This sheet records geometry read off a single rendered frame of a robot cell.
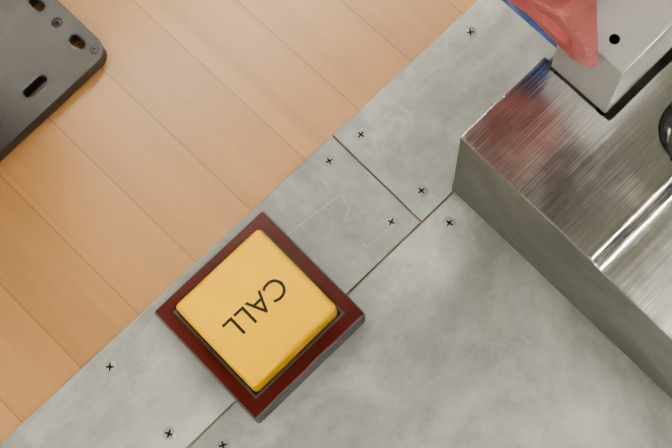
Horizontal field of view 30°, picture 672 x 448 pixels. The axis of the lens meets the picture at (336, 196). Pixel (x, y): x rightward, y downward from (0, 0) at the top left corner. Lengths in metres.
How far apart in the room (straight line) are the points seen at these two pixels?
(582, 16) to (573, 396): 0.23
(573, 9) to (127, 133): 0.30
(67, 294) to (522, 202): 0.26
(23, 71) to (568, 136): 0.31
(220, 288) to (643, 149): 0.22
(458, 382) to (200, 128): 0.20
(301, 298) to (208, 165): 0.11
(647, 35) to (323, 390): 0.25
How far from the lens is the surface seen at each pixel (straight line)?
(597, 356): 0.69
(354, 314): 0.66
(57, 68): 0.74
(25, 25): 0.75
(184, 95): 0.73
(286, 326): 0.64
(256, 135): 0.71
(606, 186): 0.61
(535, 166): 0.61
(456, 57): 0.73
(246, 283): 0.65
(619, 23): 0.58
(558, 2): 0.52
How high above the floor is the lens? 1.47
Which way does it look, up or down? 74 degrees down
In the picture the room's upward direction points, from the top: 9 degrees counter-clockwise
